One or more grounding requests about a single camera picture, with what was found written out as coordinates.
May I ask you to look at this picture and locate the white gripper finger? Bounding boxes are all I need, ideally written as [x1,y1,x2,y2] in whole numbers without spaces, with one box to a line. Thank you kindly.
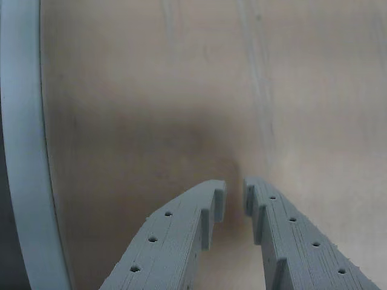
[242,176,383,290]
[99,179,227,290]

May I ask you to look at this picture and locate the white table rim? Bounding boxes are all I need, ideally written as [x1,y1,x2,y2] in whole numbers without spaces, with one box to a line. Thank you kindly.
[0,0,73,290]

